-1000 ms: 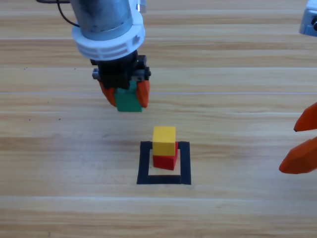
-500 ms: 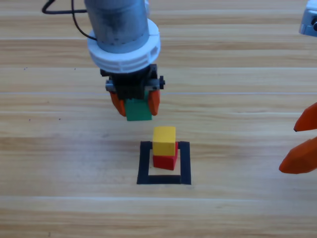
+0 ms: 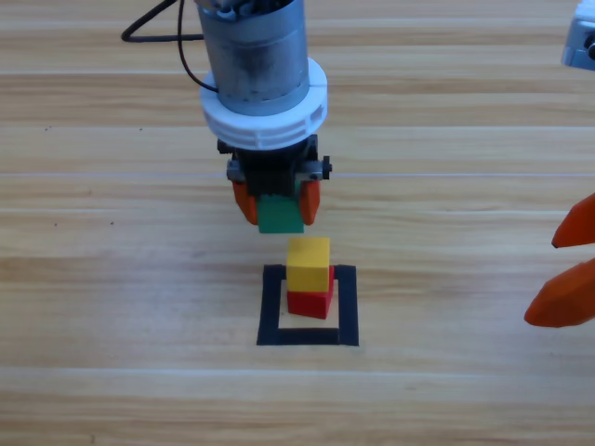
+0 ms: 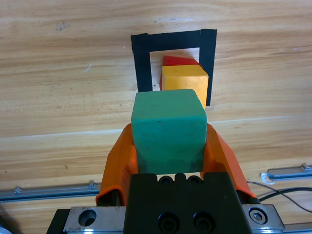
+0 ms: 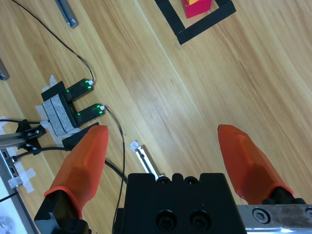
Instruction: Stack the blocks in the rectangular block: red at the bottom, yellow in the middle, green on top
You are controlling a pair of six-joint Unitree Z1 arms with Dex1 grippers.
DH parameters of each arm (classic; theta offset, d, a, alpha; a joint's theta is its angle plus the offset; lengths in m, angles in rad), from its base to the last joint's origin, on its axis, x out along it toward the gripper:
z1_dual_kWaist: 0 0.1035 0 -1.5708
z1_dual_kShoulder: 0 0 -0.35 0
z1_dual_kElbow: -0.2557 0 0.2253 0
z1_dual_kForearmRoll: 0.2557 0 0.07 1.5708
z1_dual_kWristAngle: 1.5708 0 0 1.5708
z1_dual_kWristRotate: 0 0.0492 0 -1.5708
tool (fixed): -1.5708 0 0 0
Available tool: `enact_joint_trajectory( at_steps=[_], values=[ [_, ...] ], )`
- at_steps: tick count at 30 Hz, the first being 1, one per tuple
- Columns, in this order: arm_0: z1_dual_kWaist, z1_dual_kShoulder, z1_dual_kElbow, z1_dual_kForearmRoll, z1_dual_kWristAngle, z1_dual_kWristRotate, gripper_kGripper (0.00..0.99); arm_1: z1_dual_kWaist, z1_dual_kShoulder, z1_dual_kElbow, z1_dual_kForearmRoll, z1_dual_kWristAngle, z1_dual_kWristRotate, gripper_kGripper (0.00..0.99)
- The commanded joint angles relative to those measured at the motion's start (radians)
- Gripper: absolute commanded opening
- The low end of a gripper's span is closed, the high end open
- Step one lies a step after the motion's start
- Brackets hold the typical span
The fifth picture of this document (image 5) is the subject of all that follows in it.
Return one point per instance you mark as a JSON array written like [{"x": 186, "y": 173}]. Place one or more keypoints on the aluminium frame rail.
[{"x": 14, "y": 207}]

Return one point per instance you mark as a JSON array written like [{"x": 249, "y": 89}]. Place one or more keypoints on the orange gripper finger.
[
  {"x": 83, "y": 165},
  {"x": 248, "y": 165}
]

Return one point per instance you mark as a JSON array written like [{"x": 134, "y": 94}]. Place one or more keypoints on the black forked sensor green lights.
[{"x": 70, "y": 108}]

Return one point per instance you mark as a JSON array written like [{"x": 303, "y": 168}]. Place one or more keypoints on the grey metal bar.
[
  {"x": 67, "y": 13},
  {"x": 3, "y": 72}
]

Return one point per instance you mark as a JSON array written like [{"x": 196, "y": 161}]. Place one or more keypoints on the aluminium profile with black bracket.
[{"x": 29, "y": 134}]

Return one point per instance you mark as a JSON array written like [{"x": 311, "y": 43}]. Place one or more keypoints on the black tape square outline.
[{"x": 195, "y": 31}]

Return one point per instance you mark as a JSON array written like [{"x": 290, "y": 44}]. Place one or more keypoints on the silver slotted metal bar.
[{"x": 147, "y": 163}]

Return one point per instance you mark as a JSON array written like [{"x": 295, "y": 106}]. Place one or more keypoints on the white tape cross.
[{"x": 22, "y": 179}]

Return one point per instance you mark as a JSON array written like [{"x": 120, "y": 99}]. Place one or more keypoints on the small white tape piece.
[{"x": 134, "y": 145}]

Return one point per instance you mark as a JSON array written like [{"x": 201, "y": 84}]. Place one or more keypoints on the yellow wooden cube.
[{"x": 192, "y": 1}]

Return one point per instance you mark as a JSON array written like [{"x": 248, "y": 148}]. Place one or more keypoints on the black tape patch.
[
  {"x": 73, "y": 139},
  {"x": 53, "y": 91}
]

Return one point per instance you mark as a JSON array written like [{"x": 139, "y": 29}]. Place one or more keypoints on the red wooden cube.
[{"x": 197, "y": 9}]

